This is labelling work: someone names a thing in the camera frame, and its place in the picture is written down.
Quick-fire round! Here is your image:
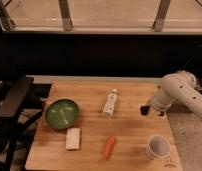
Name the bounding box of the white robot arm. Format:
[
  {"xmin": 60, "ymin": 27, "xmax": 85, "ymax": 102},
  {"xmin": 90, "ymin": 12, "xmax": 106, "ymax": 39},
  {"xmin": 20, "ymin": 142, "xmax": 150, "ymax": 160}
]
[{"xmin": 140, "ymin": 71, "xmax": 202, "ymax": 119}]

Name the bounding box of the white ceramic cup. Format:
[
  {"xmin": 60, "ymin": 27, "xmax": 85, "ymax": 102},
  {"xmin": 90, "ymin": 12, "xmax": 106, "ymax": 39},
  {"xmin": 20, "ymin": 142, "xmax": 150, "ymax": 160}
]
[{"xmin": 146, "ymin": 134, "xmax": 171, "ymax": 159}]

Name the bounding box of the green ceramic bowl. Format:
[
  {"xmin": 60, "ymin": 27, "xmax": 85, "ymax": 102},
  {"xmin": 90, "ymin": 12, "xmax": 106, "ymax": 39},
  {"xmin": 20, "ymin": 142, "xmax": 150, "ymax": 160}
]
[{"xmin": 45, "ymin": 99, "xmax": 79, "ymax": 130}]

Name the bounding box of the white plastic bottle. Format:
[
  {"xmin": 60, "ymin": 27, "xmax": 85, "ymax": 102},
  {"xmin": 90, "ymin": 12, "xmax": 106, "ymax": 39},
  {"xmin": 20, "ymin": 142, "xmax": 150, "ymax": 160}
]
[{"xmin": 103, "ymin": 89, "xmax": 118, "ymax": 117}]

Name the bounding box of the orange carrot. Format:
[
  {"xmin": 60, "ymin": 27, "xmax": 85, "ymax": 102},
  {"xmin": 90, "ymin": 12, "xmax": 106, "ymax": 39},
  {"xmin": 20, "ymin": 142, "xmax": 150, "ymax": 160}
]
[{"xmin": 103, "ymin": 136, "xmax": 116, "ymax": 160}]

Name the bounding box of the white sponge block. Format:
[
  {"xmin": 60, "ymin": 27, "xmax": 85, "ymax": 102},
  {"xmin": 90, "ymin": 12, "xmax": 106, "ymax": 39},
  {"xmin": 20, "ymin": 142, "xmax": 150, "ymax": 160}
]
[{"xmin": 66, "ymin": 128, "xmax": 80, "ymax": 150}]

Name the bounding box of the black chair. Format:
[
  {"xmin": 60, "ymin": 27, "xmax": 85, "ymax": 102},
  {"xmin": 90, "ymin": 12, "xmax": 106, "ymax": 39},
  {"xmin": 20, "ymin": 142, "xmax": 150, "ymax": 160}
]
[{"xmin": 0, "ymin": 77, "xmax": 42, "ymax": 171}]

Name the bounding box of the metal window frame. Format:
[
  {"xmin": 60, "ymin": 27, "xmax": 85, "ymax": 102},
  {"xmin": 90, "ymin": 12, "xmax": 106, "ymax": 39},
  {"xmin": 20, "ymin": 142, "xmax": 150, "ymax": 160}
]
[{"xmin": 0, "ymin": 0, "xmax": 202, "ymax": 35}]

